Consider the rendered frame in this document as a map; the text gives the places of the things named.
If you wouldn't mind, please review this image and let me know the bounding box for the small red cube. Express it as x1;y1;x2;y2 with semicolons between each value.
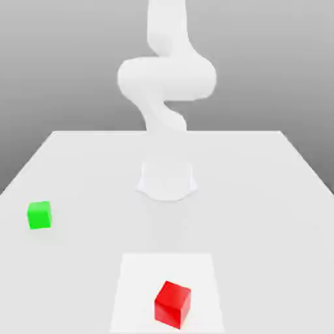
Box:
154;280;192;330

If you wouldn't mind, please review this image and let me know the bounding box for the small green cube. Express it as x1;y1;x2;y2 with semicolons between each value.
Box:
26;200;53;231

